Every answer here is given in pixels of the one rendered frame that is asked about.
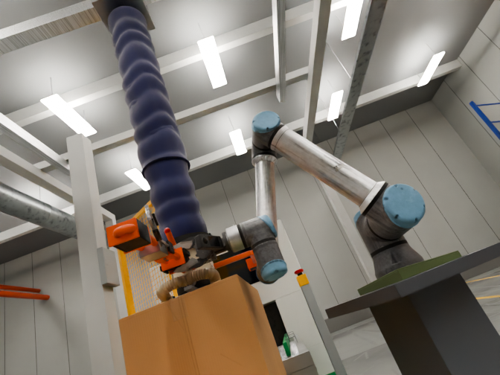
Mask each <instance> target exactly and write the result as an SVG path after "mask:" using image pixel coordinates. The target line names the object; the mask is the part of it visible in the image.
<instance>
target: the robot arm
mask: <svg viewBox="0 0 500 375"><path fill-rule="evenodd" d="M251 128H252V134H251V138H252V140H251V154H252V164H253V165H254V166H255V179H256V217H255V218H254V219H250V220H248V221H245V222H242V223H240V224H237V225H232V226H231V227H229V228H226V229H225V231H226V232H222V238H221V237H220V236H213V235H204V234H199V235H197V236H195V237H189V238H187V239H186V240H183V241H181V242H180V243H177V244H175V245H174V246H173V247H174V249H177V248H180V247H182V248H185V249H187V250H188V249H191V248H192V247H194V248H195V249H196V257H199V258H198V259H195V258H193V257H192V258H191V259H189V261H188V262H187V263H185V264H182V265H181V266H180V267H177V268H176V269H175V270H174V271H173V272H174V273H180V272H186V271H190V270H191V269H195V268H198V267H200V266H202V265H204V264H206V263H209V262H211V261H214V260H217V254H220V253H223V252H224V251H233V252H237V251H240V250H243V249H246V248H248V247H250V246H251V248H252V251H253V253H254V256H255V259H256V261H257V269H256V276H257V278H258V279H259V281H260V282H262V283H264V284H273V283H274V282H276V281H277V280H278V279H279V278H282V277H283V276H284V275H285V274H286V273H287V271H288V269H287V267H286V262H285V261H284V258H283V256H282V254H281V250H280V249H279V246H278V223H277V208H276V194H275V165H276V164H277V163H278V160H277V153H279V154H280V155H282V156H283V157H284V158H286V159H288V160H289V161H291V162H292V163H294V164H296V165H297V166H299V167H300V168H301V169H303V170H305V171H306V172H308V173H309V174H310V175H312V176H314V177H315V178H317V179H318V180H319V181H321V182H323V183H325V184H326V185H327V186H329V187H330V188H332V189H334V190H335V191H336V192H338V193H340V194H341V195H342V196H344V197H345V198H347V199H349V200H350V201H351V202H353V203H355V204H356V205H358V206H359V210H360V211H358V212H357V213H356V214H355V216H354V218H353V221H354V222H355V225H356V228H357V229H358V231H359V233H360V235H361V237H362V239H363V241H364V243H365V245H366V247H367V249H368V251H369V253H370V255H371V257H372V259H373V261H374V270H375V276H376V279H379V278H381V277H382V276H384V275H387V274H388V273H390V272H392V271H394V270H396V269H399V268H402V267H405V266H409V265H411V264H415V263H419V262H421V261H424V259H423V257H422V256H421V255H420V254H418V253H417V252H416V251H415V250H414V249H413V248H412V247H411V246H410V245H409V244H408V242H407V240H406V239H405V237H404V234H405V233H406V232H407V231H409V230H410V229H412V228H413V227H415V226H416V225H417V224H418V223H419V221H421V219H422V218H423V216H424V214H425V211H426V207H425V206H426V205H425V202H424V200H423V197H422V196H421V195H420V193H419V192H418V191H417V190H415V189H414V188H413V187H411V186H409V185H405V184H395V185H390V184H389V183H387V182H385V181H384V182H375V181H374V180H372V179H370V178H368V177H367V176H365V175H364V174H362V173H360V172H359V171H358V170H355V169H354V168H352V167H351V166H349V165H348V164H345V163H344V162H343V161H341V160H339V159H338V158H336V157H335V156H333V155H331V154H329V153H328V152H326V151H325V150H323V149H322V148H320V147H318V146H317V145H315V144H314V143H312V142H310V141H308V140H307V139H305V138H304V137H302V136H300V135H299V134H298V133H296V132H294V131H292V130H291V129H289V128H288V127H287V126H285V125H284V124H282V123H281V120H280V117H279V116H278V114H276V113H275V112H271V111H265V112H260V113H258V114H256V115H255V116H254V118H253V120H252V125H251ZM209 259H210V260H209Z"/></svg>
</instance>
